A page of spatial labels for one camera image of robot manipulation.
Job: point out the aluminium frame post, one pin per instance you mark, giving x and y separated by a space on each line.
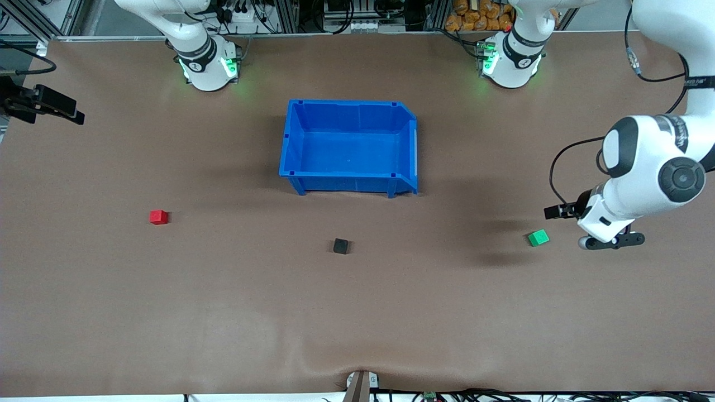
33 19

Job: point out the black cube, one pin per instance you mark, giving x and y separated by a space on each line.
341 246

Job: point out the orange snack bag pile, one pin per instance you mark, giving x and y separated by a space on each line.
480 17

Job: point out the white power strip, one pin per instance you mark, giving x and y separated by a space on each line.
246 14

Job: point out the metal table edge clamp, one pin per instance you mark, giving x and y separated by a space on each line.
360 385

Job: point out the blue plastic bin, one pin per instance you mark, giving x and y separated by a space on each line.
346 151

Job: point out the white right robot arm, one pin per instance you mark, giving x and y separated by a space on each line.
204 67

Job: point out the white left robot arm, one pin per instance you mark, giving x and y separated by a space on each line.
642 162

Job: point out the brown table mat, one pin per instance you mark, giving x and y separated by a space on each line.
357 312

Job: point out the green cube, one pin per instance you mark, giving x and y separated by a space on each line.
538 238

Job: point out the red cube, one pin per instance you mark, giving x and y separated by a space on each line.
158 217

